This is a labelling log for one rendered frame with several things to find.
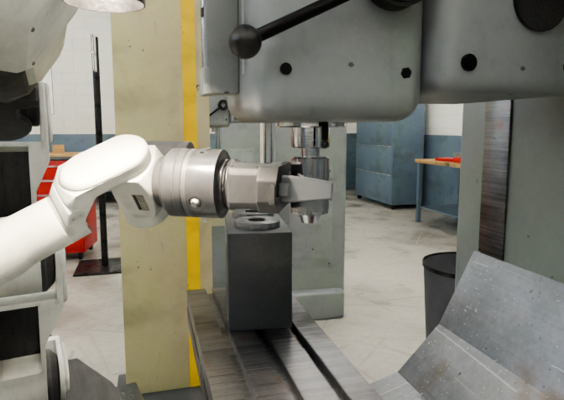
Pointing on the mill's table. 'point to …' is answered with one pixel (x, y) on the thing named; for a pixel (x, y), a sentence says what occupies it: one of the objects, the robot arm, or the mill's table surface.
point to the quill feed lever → (387, 1)
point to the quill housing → (326, 56)
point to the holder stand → (258, 271)
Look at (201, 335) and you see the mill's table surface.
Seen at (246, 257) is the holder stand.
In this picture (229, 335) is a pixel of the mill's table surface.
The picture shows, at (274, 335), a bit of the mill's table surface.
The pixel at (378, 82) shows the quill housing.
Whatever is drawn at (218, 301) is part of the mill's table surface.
